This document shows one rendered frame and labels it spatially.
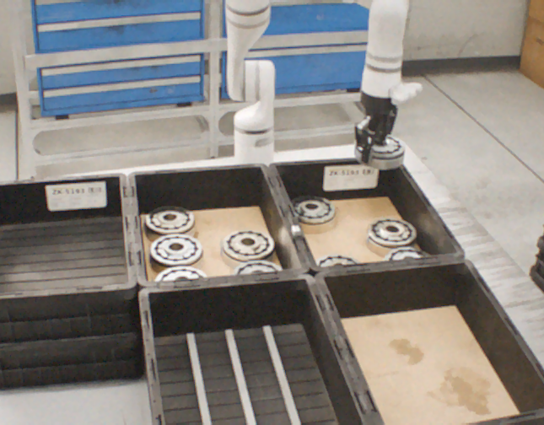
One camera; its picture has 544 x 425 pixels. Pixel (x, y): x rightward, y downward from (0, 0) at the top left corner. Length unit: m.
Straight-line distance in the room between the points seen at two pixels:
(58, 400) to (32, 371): 0.07
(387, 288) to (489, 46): 3.72
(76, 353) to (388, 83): 0.77
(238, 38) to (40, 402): 0.82
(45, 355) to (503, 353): 0.80
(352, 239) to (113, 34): 1.90
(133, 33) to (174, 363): 2.16
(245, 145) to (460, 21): 3.19
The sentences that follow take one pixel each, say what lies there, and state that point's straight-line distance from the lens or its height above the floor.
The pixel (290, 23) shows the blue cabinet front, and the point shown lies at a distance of 3.43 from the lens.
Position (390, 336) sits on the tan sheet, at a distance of 1.39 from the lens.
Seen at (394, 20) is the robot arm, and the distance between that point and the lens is 1.44.
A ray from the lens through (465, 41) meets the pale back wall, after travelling 4.91.
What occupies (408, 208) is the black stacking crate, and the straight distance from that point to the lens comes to 1.67.
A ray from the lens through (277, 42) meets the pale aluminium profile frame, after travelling 3.40.
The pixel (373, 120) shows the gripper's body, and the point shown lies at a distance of 1.53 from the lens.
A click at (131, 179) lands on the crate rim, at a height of 0.93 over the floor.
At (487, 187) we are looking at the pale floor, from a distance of 3.65.
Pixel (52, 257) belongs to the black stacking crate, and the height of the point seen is 0.83.
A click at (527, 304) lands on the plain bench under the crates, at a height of 0.70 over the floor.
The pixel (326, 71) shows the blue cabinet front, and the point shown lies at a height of 0.42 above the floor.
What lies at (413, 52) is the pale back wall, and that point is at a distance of 4.76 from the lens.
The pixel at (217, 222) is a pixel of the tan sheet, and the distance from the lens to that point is 1.65.
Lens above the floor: 1.73
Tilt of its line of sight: 32 degrees down
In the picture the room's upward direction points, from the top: 3 degrees clockwise
